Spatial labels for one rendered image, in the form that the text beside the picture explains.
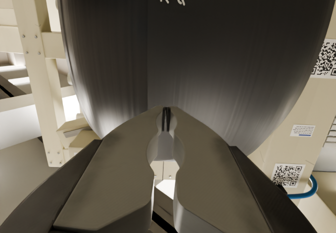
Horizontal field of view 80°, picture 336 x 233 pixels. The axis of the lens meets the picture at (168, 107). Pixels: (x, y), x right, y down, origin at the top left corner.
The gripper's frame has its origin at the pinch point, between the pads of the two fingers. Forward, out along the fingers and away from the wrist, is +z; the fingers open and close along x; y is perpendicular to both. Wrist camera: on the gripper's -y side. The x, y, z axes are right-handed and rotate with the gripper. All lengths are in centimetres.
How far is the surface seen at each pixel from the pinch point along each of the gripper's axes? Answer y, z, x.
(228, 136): 9.1, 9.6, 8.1
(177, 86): 2.1, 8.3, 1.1
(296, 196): 36, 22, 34
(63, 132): 51, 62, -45
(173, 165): 55, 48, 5
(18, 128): 191, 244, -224
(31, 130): 202, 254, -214
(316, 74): 6.4, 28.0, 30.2
